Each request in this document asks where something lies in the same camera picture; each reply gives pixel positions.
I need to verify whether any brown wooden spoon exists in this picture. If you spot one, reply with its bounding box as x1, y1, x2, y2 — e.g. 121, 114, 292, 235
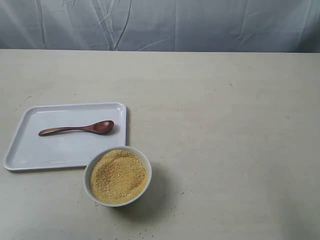
38, 120, 115, 137

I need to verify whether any yellow-brown granular powder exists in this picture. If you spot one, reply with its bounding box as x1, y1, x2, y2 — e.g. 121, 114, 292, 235
90, 149, 148, 204

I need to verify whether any white bowl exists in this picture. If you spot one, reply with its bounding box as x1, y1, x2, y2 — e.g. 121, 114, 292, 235
83, 146, 152, 208

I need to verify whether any white rectangular tray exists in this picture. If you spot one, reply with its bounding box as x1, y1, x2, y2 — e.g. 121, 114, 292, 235
4, 102, 127, 171

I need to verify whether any white backdrop curtain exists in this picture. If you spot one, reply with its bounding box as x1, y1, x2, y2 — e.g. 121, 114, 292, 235
0, 0, 320, 53

